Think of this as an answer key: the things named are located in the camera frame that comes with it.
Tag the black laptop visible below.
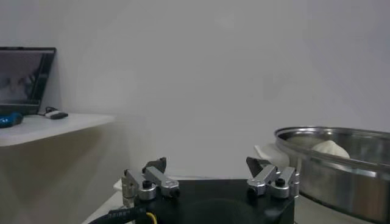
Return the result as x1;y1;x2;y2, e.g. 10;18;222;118
0;46;57;116

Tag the white electric cooker base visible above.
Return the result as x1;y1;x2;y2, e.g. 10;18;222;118
253;142;291;169

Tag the black cord with white dongle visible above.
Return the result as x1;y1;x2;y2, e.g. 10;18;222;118
38;106;61;119

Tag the blue computer mouse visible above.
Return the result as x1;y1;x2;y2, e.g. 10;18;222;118
0;111;24;129

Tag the small white side table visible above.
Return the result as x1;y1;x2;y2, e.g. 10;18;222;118
0;113;116;148

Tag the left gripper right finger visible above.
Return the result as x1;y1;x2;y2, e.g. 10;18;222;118
246;156;301;199

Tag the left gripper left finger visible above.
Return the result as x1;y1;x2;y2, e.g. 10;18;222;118
121;156;180;208

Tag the white steamed baozi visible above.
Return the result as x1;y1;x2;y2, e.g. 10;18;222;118
311;139;351;159

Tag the stainless steel steamer basket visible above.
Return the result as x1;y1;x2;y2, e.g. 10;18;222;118
274;126;390;224

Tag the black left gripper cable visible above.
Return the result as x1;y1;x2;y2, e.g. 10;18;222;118
87;206;147;224

